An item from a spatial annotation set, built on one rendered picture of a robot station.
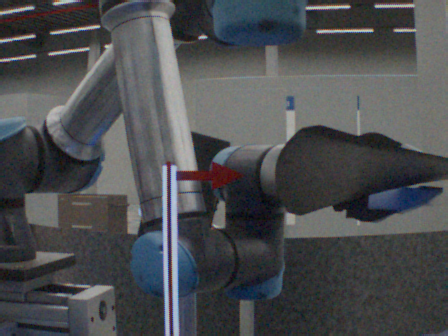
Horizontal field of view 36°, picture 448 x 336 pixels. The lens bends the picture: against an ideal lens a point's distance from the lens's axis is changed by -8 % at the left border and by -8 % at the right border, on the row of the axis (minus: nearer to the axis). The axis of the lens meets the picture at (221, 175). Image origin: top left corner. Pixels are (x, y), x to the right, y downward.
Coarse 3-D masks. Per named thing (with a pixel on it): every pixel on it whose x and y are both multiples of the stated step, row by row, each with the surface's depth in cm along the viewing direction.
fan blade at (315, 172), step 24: (288, 144) 57; (312, 144) 56; (336, 144) 56; (360, 144) 55; (384, 144) 54; (288, 168) 63; (312, 168) 63; (336, 168) 63; (360, 168) 62; (384, 168) 62; (408, 168) 62; (432, 168) 61; (288, 192) 69; (312, 192) 69; (336, 192) 70; (360, 192) 71
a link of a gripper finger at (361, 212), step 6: (366, 198) 75; (360, 204) 76; (366, 204) 75; (348, 210) 77; (354, 210) 76; (360, 210) 76; (366, 210) 75; (372, 210) 74; (378, 210) 74; (384, 210) 73; (390, 210) 72; (396, 210) 72; (348, 216) 77; (354, 216) 76; (360, 216) 76; (366, 216) 75; (372, 216) 74; (378, 216) 74; (384, 216) 73; (372, 222) 75
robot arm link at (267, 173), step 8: (272, 152) 88; (264, 160) 88; (272, 160) 87; (264, 168) 87; (272, 168) 86; (264, 176) 87; (272, 176) 86; (264, 184) 87; (272, 184) 86; (264, 192) 88; (272, 192) 87; (272, 200) 88; (280, 200) 87
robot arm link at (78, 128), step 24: (192, 24) 101; (96, 72) 110; (72, 96) 115; (96, 96) 111; (48, 120) 117; (72, 120) 114; (96, 120) 113; (48, 144) 117; (72, 144) 116; (96, 144) 119; (48, 168) 117; (72, 168) 119; (96, 168) 124; (48, 192) 122; (72, 192) 125
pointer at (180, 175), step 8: (216, 168) 62; (224, 168) 62; (176, 176) 62; (184, 176) 62; (192, 176) 62; (200, 176) 62; (208, 176) 62; (216, 176) 62; (224, 176) 62; (232, 176) 62; (240, 176) 62; (216, 184) 62; (224, 184) 62
